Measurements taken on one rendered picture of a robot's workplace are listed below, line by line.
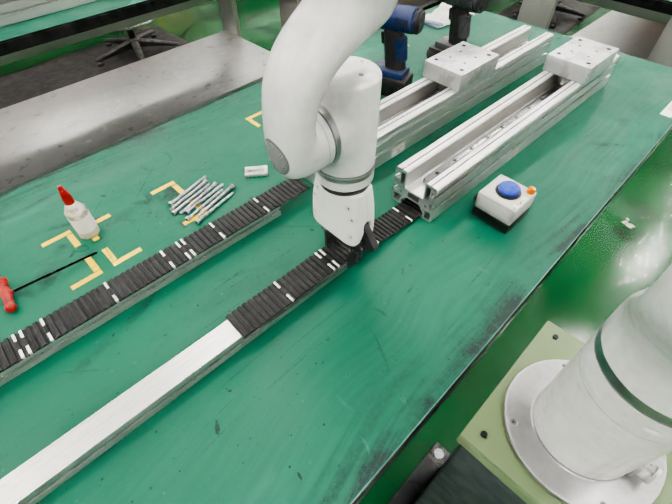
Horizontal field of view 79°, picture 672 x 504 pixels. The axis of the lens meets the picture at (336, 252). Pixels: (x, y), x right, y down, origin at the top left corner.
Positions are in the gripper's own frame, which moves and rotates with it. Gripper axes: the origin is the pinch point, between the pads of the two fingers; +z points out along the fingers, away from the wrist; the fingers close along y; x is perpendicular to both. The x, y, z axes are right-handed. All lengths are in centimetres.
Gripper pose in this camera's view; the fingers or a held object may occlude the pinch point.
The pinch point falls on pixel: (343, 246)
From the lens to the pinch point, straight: 71.9
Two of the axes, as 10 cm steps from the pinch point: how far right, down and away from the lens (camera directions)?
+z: 0.0, 6.5, 7.6
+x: 7.3, -5.2, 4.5
